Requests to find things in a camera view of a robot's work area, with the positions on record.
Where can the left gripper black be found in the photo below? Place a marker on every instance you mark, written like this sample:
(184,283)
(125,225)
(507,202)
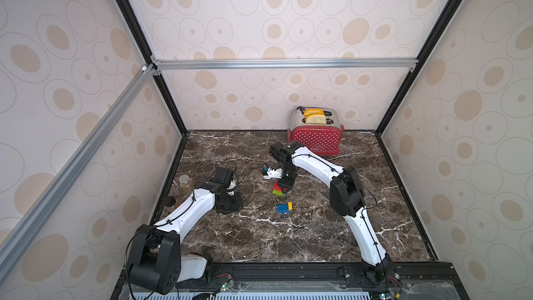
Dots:
(237,205)

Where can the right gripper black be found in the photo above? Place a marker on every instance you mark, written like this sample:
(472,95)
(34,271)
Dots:
(286,181)

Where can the red lego brick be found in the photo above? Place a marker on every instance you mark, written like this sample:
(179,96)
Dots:
(277,187)

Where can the lime green lego brick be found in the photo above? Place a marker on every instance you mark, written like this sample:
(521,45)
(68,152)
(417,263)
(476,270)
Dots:
(278,193)

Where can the blue lego brick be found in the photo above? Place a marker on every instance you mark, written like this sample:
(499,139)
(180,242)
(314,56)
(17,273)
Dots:
(283,209)

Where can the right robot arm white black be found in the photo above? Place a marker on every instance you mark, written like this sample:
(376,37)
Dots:
(346,197)

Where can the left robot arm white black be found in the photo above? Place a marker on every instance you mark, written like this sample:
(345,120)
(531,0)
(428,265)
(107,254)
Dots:
(155,261)

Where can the small jar with lid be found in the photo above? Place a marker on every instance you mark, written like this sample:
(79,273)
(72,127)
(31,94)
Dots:
(186,184)

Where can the red polka dot toaster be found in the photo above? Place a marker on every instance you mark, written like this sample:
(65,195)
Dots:
(323,140)

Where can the yellow toast slice front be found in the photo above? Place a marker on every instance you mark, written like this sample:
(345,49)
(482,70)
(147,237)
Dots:
(316,119)

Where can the yellow toast slice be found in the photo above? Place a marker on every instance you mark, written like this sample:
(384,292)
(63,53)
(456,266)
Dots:
(313,111)
(316,119)

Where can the yellow toast slice back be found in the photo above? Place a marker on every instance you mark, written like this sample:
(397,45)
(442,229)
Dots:
(313,111)

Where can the left diagonal aluminium bar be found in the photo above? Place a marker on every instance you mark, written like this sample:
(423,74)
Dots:
(32,223)

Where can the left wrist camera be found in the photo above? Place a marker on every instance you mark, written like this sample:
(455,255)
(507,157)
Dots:
(226,178)

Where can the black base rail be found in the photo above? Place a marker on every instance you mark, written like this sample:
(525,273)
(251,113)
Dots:
(332,280)

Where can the horizontal aluminium frame bar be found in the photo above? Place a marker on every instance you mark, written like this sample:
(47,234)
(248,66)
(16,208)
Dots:
(316,63)

